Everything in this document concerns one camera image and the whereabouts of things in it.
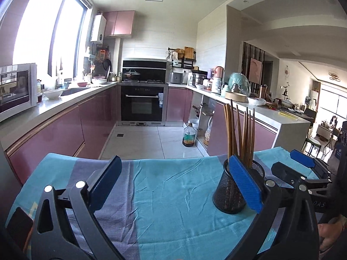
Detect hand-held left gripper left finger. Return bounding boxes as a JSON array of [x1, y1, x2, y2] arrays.
[[31, 156, 125, 260]]

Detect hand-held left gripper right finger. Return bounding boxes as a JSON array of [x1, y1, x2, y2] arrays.
[[225, 156, 320, 260]]

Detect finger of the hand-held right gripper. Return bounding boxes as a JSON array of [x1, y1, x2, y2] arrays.
[[290, 149, 334, 180], [271, 162, 332, 195]]

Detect black mesh utensil holder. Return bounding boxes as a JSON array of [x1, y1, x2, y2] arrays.
[[212, 158, 265, 214]]

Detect bunch of wooden chopsticks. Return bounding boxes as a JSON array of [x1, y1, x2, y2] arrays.
[[223, 99, 256, 168]]

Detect person's right hand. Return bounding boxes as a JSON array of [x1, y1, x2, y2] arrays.
[[317, 215, 347, 256]]

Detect pink base cabinets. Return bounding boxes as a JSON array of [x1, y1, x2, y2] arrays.
[[166, 87, 280, 156], [5, 85, 120, 185]]

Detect blue and grey tablecloth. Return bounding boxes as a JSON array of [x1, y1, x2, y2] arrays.
[[5, 147, 330, 260]]

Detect clear oil bottle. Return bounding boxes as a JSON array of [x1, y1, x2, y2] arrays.
[[182, 122, 196, 148]]

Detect black built-in oven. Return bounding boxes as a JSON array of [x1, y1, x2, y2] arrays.
[[121, 84, 166, 126]]

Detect round wooden tray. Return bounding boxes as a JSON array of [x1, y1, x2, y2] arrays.
[[225, 91, 248, 103]]

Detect grey kitchen countertop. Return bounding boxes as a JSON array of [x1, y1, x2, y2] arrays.
[[0, 83, 312, 141]]

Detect black smartphone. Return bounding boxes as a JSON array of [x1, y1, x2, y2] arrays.
[[6, 206, 34, 252]]

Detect green dome food cover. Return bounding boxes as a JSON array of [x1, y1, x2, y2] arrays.
[[228, 72, 250, 95]]

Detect white bowl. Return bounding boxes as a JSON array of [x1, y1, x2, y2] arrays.
[[43, 89, 65, 100]]

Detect pot with glass lid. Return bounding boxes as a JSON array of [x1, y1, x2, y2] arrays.
[[123, 69, 141, 82]]

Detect steel cooking pot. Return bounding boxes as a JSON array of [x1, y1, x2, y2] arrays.
[[188, 72, 208, 86]]

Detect black range hood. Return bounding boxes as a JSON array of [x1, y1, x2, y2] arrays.
[[122, 59, 168, 83]]

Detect white microwave oven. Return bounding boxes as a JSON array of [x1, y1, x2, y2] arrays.
[[0, 63, 38, 121]]

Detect white water heater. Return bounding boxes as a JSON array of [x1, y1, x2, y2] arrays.
[[90, 13, 107, 43]]

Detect large kitchen window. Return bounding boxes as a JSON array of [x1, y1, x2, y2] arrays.
[[12, 0, 94, 93]]

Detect brown wall picture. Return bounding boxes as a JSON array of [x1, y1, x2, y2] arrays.
[[249, 57, 263, 83]]

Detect black wall shelf rack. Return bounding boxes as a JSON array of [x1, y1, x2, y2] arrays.
[[167, 47, 197, 69]]

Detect pink wall cabinet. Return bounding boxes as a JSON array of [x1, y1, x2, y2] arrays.
[[104, 10, 135, 37]]

